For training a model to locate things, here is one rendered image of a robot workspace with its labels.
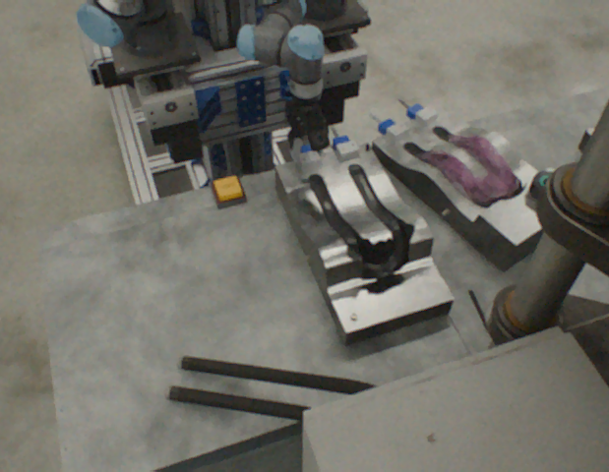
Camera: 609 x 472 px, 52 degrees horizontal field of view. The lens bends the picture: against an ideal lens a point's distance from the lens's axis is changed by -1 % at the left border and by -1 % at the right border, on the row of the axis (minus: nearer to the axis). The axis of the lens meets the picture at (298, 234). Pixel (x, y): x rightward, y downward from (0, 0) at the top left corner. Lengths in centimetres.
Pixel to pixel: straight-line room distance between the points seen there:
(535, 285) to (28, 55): 330
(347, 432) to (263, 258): 97
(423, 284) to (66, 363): 81
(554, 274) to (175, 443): 84
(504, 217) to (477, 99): 182
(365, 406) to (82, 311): 102
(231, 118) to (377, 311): 84
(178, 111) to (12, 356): 121
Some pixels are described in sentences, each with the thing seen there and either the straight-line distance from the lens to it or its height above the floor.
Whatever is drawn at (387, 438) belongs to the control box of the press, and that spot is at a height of 147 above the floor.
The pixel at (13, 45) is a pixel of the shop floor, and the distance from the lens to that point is 392.
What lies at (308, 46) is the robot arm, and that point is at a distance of 138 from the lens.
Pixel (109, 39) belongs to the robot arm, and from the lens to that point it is 160.
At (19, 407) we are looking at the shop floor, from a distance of 242.
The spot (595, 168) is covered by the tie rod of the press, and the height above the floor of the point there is 159.
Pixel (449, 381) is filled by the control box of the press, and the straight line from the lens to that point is 66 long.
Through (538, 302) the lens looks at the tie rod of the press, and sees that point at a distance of 87.
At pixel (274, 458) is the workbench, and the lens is 159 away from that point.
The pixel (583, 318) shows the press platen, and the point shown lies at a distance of 97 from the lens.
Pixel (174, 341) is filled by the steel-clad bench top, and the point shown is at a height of 80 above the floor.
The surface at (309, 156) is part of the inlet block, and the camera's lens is 161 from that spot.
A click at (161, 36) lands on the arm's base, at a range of 175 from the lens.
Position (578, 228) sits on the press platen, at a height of 153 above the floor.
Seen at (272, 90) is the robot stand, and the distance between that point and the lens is 194.
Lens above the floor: 205
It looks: 52 degrees down
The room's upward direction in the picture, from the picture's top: straight up
